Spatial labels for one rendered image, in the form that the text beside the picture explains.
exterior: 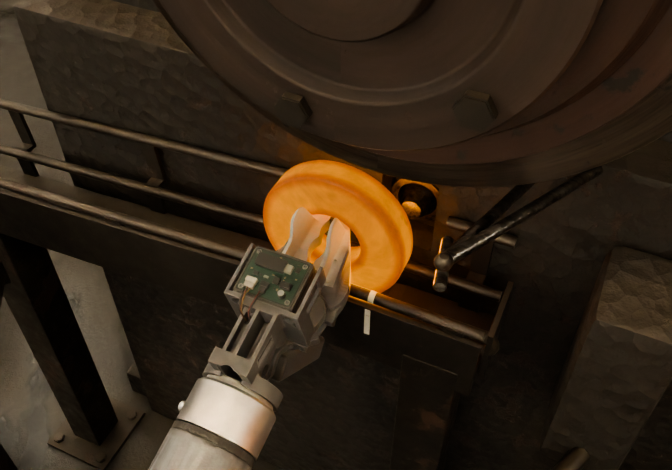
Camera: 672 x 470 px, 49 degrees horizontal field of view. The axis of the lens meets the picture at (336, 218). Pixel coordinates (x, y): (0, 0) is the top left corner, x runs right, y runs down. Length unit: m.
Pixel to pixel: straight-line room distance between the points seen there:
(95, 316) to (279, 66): 1.27
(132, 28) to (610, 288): 0.54
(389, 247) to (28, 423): 1.03
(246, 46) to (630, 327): 0.38
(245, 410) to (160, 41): 0.39
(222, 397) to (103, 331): 1.06
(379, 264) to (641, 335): 0.25
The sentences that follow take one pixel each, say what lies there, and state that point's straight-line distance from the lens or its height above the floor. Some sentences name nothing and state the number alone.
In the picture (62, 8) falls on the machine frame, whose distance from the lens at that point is 0.89.
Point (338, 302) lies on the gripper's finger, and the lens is 0.68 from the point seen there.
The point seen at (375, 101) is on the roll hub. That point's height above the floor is 1.02.
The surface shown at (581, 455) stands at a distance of 0.79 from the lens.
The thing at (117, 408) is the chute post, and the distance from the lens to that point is 1.54.
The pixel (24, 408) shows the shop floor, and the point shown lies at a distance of 1.61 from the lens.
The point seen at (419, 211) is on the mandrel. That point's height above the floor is 0.74.
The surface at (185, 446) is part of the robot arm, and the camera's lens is 0.61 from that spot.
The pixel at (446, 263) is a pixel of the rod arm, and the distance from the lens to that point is 0.51.
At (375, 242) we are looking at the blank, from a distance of 0.71.
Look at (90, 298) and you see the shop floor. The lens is 1.73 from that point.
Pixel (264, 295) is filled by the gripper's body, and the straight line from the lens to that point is 0.63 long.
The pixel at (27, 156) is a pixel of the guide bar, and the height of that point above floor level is 0.67.
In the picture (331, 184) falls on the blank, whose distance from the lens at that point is 0.69.
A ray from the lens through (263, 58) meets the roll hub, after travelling 0.48.
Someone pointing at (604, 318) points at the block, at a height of 0.80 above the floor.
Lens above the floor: 1.28
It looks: 45 degrees down
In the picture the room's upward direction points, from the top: straight up
